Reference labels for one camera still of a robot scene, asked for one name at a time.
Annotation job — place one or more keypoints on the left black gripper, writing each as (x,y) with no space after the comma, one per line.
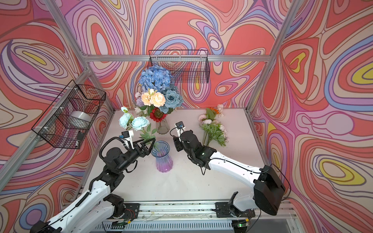
(147,152)

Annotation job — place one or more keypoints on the clear ribbed glass vase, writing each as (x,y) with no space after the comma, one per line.
(162,127)

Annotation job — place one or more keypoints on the blue purple glass vase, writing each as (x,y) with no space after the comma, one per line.
(160,152)

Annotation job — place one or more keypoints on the white green flower bunch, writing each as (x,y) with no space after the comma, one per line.
(213,130)

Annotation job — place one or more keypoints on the red flower stem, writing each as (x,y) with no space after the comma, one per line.
(157,115)

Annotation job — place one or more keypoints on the pale teal flower stem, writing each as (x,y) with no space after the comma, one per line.
(139,123)

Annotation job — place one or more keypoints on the cream peach rose bunch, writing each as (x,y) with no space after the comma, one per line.
(153,98)

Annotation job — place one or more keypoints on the teal rose flower stem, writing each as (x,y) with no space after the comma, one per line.
(173,99)

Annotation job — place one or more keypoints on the blue hydrangea flower stem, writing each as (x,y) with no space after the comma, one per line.
(156,78)

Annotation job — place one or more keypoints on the white purple mixed bouquet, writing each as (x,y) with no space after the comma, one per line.
(139,104)

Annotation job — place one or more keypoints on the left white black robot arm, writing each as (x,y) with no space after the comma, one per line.
(99,203)

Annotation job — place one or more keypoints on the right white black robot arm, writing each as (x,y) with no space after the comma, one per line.
(266,190)

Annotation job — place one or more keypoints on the orange flower stem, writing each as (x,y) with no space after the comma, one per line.
(213,112)

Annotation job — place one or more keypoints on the small black device in basket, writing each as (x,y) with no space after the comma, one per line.
(79,138)

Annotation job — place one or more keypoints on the white tape roll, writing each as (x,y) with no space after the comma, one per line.
(81,116)

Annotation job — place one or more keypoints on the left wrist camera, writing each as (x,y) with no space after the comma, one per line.
(127,137)

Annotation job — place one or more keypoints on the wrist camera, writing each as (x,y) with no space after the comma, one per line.
(180,128)
(127,137)

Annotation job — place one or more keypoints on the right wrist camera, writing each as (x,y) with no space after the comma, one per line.
(180,128)

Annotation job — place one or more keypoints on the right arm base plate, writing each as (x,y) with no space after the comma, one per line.
(226,210)

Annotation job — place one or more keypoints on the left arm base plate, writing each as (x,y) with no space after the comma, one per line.
(127,211)

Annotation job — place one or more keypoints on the black wire basket left wall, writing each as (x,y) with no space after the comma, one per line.
(72,117)

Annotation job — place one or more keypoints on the black wire basket wall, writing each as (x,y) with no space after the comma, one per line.
(185,66)
(72,117)

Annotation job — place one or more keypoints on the black wire basket back wall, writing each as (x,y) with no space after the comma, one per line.
(185,66)

